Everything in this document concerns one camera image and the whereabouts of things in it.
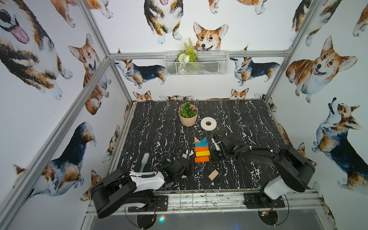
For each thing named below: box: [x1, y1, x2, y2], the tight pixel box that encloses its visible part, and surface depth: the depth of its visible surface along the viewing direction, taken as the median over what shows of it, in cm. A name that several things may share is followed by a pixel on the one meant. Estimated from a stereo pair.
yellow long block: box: [195, 150, 211, 158], surface depth 93 cm
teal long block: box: [195, 142, 209, 148], surface depth 97 cm
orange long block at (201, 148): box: [195, 146, 210, 152], surface depth 95 cm
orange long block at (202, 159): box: [194, 155, 210, 163], surface depth 90 cm
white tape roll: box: [200, 116, 218, 131], surface depth 109 cm
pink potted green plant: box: [178, 101, 198, 127], surface depth 99 cm
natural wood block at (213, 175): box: [207, 169, 219, 181], surface depth 84 cm
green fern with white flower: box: [176, 37, 198, 75], surface depth 85 cm
